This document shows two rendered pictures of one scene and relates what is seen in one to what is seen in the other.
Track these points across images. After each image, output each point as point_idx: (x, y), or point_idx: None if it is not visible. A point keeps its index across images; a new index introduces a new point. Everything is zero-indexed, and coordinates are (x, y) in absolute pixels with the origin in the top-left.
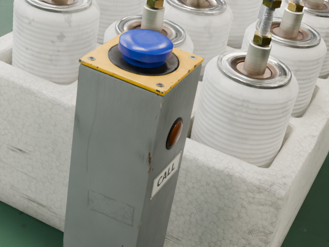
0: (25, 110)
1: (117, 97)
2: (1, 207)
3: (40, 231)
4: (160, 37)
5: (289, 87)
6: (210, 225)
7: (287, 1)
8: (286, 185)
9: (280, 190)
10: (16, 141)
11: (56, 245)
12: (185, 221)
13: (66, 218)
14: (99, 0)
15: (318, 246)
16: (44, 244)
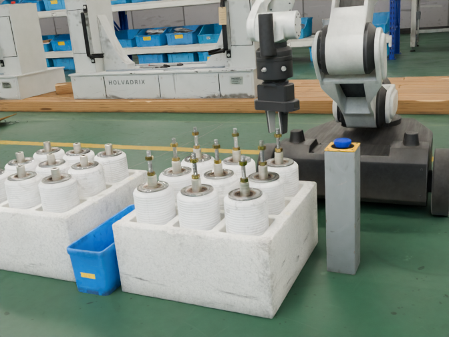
0: (283, 237)
1: (357, 154)
2: (285, 303)
3: (296, 289)
4: (339, 138)
5: None
6: (311, 214)
7: (200, 162)
8: (311, 181)
9: (315, 182)
10: (282, 258)
11: (303, 283)
12: (309, 221)
13: (355, 212)
14: (218, 198)
15: None
16: (304, 286)
